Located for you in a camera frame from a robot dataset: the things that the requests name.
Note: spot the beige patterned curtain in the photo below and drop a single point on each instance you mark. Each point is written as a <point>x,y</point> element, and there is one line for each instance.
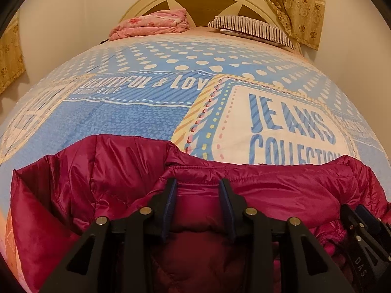
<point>293,3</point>

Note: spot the striped pillow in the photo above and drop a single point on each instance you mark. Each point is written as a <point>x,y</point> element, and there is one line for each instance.
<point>252,28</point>

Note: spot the folded pink blanket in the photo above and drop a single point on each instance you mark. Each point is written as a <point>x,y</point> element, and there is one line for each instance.
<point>160,22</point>

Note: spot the magenta puffer jacket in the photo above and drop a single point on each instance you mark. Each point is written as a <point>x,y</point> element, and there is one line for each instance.
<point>55,199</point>

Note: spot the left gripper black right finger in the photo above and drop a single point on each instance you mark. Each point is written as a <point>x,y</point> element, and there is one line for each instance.
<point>283,251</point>

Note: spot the beige curtain at left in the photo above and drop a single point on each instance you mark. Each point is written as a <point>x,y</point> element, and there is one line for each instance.
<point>11,58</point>

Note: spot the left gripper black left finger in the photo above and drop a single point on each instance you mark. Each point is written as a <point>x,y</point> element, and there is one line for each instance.
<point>115,255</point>

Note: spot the cream wooden headboard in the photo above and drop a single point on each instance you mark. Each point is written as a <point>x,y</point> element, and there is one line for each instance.
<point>201,12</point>

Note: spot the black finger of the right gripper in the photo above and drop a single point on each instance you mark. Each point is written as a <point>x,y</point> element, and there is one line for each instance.
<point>364,275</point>
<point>373,239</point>

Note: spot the blue pink printed bedspread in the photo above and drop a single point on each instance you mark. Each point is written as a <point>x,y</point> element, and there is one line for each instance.
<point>217,97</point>

